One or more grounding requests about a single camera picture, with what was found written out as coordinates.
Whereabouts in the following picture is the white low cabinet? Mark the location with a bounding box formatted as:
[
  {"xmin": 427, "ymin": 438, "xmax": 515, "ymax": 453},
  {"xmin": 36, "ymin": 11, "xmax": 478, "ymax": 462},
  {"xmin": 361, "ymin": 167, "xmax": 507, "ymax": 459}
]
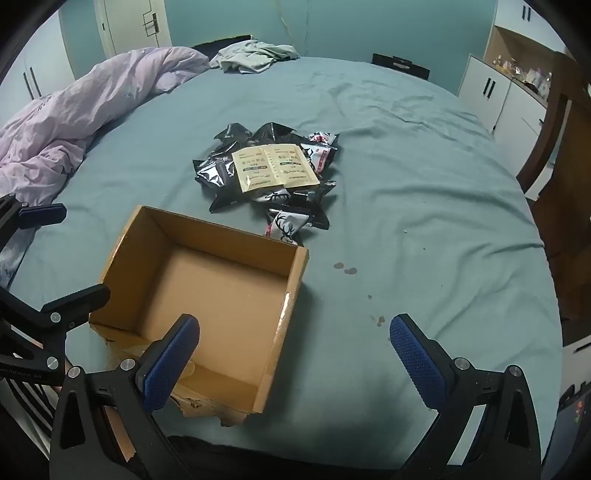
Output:
[{"xmin": 457, "ymin": 53, "xmax": 550, "ymax": 139}]

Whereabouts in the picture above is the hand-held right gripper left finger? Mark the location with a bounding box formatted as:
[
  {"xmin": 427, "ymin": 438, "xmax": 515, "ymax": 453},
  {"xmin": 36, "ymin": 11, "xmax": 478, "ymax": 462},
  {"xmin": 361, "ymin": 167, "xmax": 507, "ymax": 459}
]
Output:
[{"xmin": 50, "ymin": 314, "xmax": 201, "ymax": 480}]

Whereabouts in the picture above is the brown cardboard box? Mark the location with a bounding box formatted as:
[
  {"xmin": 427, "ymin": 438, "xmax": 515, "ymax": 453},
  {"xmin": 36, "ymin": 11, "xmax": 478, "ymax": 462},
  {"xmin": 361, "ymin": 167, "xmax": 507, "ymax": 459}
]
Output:
[{"xmin": 88, "ymin": 204, "xmax": 309, "ymax": 428}]

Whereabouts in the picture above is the group of small bottles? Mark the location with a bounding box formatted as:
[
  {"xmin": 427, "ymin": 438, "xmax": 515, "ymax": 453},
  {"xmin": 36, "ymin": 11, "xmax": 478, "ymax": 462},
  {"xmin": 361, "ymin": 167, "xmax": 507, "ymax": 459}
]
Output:
[{"xmin": 496, "ymin": 54, "xmax": 552, "ymax": 93}]

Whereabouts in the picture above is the pile of black snack packets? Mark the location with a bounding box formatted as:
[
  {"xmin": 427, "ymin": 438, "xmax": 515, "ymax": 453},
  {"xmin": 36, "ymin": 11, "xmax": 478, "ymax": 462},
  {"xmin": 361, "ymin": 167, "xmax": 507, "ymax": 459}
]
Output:
[{"xmin": 191, "ymin": 121, "xmax": 340, "ymax": 245}]

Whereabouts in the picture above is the black device with red light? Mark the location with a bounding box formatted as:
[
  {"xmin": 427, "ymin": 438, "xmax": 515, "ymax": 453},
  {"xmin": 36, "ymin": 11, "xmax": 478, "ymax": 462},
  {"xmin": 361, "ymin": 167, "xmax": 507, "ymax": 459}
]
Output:
[{"xmin": 542, "ymin": 383, "xmax": 591, "ymax": 467}]

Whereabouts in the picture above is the dark pillow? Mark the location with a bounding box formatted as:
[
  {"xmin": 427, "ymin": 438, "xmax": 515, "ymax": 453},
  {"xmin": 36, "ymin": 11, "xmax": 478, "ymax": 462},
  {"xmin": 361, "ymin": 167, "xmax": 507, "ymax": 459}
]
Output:
[{"xmin": 191, "ymin": 42, "xmax": 241, "ymax": 60}]

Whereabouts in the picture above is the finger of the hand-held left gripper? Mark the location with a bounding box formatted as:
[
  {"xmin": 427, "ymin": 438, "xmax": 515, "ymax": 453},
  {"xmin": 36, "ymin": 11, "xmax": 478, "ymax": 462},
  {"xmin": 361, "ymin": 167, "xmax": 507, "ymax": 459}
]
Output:
[
  {"xmin": 0, "ymin": 193, "xmax": 68, "ymax": 259},
  {"xmin": 0, "ymin": 284, "xmax": 112, "ymax": 372}
]

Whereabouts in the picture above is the pink duvet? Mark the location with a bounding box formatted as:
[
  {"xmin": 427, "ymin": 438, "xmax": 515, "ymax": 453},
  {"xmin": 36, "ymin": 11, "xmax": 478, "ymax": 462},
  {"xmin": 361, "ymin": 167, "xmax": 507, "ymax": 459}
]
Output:
[{"xmin": 0, "ymin": 46, "xmax": 211, "ymax": 287}]

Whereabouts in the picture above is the white wardrobe with black handles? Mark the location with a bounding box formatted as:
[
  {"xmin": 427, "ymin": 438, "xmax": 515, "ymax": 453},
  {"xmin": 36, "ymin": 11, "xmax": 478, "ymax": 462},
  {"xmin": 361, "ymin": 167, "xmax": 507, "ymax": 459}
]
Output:
[{"xmin": 0, "ymin": 9, "xmax": 77, "ymax": 125}]

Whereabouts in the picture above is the striped cloth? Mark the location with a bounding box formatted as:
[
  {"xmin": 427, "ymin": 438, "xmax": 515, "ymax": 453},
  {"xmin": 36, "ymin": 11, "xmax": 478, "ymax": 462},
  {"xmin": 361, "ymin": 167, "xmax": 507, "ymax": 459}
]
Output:
[{"xmin": 0, "ymin": 378, "xmax": 54, "ymax": 462}]

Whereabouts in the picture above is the grey-green crumpled clothing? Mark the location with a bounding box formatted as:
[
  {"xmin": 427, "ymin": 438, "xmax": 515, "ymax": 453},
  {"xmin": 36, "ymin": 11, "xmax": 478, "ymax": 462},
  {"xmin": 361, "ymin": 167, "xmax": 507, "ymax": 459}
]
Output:
[{"xmin": 210, "ymin": 41, "xmax": 300, "ymax": 75}]

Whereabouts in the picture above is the beige sachet sheet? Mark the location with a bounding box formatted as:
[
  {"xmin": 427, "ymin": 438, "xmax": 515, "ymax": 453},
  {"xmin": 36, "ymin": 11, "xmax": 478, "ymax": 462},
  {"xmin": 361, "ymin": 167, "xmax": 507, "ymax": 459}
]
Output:
[
  {"xmin": 231, "ymin": 147, "xmax": 278, "ymax": 195},
  {"xmin": 263, "ymin": 142, "xmax": 320, "ymax": 189}
]

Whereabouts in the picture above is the brown wooden chair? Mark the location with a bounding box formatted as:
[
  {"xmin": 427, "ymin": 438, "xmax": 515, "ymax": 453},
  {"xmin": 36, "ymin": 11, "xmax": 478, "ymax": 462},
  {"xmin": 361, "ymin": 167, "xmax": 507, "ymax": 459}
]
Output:
[{"xmin": 516, "ymin": 51, "xmax": 591, "ymax": 324}]

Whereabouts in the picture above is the black headboard object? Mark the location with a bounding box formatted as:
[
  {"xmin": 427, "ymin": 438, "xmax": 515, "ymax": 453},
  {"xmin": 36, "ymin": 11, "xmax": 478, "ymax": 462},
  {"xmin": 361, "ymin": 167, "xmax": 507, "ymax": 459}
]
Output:
[{"xmin": 372, "ymin": 53, "xmax": 430, "ymax": 80}]

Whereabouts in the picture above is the white wall cabinet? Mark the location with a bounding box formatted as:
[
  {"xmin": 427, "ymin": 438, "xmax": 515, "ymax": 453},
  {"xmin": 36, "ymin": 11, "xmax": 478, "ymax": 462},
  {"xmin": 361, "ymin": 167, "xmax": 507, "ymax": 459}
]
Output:
[{"xmin": 485, "ymin": 0, "xmax": 571, "ymax": 51}]

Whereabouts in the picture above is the cream door with handle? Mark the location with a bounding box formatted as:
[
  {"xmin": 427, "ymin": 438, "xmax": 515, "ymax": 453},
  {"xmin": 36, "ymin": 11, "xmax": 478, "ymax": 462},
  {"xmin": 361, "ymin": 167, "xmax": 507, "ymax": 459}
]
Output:
[{"xmin": 95, "ymin": 0, "xmax": 174, "ymax": 58}]

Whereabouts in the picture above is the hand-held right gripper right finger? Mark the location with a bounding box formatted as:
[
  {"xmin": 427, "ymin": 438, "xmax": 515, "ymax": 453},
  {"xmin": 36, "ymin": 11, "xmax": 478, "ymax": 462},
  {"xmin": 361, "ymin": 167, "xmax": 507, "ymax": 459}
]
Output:
[{"xmin": 389, "ymin": 314, "xmax": 542, "ymax": 480}]

